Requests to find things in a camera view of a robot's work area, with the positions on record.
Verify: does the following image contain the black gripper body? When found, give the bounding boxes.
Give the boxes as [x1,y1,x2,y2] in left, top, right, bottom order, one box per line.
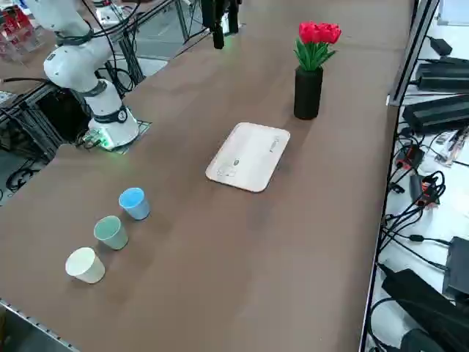
[202,0,239,12]

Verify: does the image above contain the small blue cup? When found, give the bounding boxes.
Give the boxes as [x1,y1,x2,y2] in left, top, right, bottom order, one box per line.
[118,187,151,221]

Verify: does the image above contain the small green cup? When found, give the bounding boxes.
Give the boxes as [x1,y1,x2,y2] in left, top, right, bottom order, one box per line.
[93,215,130,252]

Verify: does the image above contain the small white cup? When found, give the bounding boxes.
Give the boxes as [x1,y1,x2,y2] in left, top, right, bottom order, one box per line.
[64,246,106,285]

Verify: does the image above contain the white tray with bunny drawing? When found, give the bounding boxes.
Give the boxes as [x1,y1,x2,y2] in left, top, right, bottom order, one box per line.
[204,122,292,194]

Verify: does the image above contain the red artificial tulip bouquet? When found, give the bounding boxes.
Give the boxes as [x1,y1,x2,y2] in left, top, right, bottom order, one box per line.
[293,21,343,73]

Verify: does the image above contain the black cylindrical vase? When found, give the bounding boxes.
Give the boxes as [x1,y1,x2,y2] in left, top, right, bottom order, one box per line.
[293,67,325,120]

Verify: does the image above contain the clear acrylic display shelf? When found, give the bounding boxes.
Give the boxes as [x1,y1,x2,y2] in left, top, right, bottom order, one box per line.
[0,7,47,67]

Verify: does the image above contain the black metal rack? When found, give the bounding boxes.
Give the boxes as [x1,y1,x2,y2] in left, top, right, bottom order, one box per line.
[0,78,92,164]

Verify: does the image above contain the small black power adapter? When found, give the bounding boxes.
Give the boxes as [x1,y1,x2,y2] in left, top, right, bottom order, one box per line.
[428,36,454,56]

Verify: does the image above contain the long black power supply box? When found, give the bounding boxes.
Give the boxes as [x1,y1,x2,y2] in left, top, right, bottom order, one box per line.
[416,56,469,92]
[402,93,469,135]

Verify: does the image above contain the orange and black connector device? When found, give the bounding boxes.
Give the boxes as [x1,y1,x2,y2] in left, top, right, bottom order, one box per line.
[408,174,446,210]
[394,144,426,170]

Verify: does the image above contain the printed paper packets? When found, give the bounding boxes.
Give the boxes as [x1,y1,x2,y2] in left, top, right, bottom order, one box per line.
[435,127,469,169]

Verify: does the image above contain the flat black box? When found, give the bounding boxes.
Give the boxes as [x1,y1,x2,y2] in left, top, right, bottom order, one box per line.
[441,236,469,298]

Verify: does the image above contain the large black bag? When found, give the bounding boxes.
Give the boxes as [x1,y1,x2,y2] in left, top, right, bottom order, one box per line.
[379,268,469,352]

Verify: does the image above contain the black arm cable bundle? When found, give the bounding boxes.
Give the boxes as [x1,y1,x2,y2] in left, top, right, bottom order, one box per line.
[54,0,206,92]

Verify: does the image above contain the aluminium frame post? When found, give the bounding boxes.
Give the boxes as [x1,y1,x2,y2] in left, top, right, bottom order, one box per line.
[387,0,440,107]

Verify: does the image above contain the black cable with inline box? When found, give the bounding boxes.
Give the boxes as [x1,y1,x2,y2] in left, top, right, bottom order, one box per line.
[380,212,454,272]

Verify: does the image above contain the aluminium table edge rail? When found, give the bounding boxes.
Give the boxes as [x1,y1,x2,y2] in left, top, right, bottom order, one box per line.
[0,298,80,352]

